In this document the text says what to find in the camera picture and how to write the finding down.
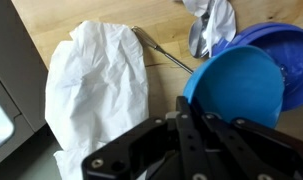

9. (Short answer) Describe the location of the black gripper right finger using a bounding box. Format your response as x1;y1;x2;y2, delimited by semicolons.
176;96;303;180

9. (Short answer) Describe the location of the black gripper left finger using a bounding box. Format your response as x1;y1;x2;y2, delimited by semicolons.
81;117;176;180

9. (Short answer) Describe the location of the light blue bowl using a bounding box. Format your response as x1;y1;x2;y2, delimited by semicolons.
183;46;284;128

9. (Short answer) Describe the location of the dark blue cup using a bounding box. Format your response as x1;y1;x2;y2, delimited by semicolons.
213;22;303;111

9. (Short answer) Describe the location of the large white crumpled bag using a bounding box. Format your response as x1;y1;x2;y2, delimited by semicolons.
45;21;149;180

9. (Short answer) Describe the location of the metal spoon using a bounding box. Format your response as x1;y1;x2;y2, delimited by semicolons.
188;16;209;58

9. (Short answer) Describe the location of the metal whisk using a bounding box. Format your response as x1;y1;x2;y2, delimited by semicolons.
131;26;193;74

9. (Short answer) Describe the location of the small white crumpled napkin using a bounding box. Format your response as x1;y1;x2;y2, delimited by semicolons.
182;0;236;56

